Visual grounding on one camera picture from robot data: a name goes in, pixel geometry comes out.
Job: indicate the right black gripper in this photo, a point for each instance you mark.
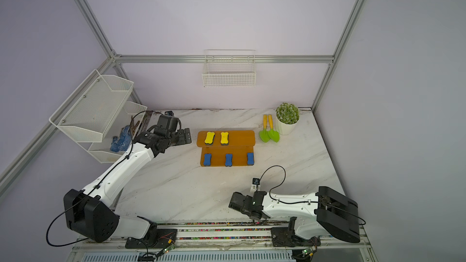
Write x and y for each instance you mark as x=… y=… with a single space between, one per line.
x=246 y=211

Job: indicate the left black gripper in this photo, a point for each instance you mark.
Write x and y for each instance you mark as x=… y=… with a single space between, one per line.
x=181 y=134

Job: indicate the yellow eraser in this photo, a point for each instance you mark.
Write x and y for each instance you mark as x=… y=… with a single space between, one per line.
x=224 y=141
x=209 y=139

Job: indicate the blue eraser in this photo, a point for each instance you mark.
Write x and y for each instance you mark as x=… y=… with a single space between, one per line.
x=228 y=160
x=250 y=159
x=207 y=160

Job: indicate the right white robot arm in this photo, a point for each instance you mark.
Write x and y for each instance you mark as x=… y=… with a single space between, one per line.
x=324 y=212

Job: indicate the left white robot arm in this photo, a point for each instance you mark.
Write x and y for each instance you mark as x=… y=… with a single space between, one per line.
x=88 y=210

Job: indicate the orange wooden two-tier shelf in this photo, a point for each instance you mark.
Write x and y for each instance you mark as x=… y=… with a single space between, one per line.
x=240 y=143

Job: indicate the brown sticks in rack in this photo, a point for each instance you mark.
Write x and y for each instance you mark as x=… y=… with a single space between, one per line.
x=135 y=124

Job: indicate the blue crumpled item in rack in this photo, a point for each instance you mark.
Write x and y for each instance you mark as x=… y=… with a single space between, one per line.
x=122 y=142

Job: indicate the green shovel left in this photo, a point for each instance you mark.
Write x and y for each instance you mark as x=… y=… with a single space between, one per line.
x=263 y=134

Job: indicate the green shovel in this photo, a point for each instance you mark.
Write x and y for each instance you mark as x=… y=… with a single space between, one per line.
x=273 y=134
x=263 y=134

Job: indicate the green shovel right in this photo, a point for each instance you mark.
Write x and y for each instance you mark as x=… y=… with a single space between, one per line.
x=273 y=134

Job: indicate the white mesh two-tier rack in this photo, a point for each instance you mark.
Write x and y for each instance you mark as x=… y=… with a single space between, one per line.
x=96 y=112

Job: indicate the potted green plant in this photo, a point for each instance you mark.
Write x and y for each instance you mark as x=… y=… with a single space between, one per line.
x=287 y=115

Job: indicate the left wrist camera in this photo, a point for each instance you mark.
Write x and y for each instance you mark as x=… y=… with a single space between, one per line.
x=168 y=122

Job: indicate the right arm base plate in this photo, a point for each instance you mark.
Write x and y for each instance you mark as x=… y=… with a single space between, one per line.
x=283 y=237

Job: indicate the white wire wall basket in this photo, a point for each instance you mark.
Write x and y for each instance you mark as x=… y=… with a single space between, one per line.
x=229 y=68

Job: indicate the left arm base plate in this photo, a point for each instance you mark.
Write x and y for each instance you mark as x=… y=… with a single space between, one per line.
x=154 y=239

